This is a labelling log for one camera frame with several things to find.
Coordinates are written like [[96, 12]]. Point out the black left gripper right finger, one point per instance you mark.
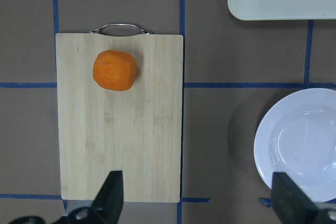
[[292, 205]]

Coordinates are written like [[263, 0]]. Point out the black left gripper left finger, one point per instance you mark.
[[108, 203]]

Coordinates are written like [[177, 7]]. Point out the white round plate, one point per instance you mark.
[[297, 136]]

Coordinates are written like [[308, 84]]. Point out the orange fruit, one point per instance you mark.
[[114, 70]]

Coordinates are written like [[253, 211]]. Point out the bamboo cutting board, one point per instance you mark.
[[137, 131]]

